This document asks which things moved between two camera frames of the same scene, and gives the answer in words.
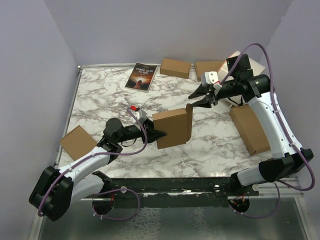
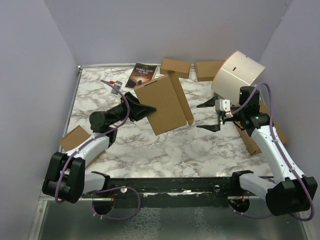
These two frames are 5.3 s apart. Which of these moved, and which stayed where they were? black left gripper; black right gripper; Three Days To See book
Moved: black left gripper; black right gripper
Stayed: Three Days To See book
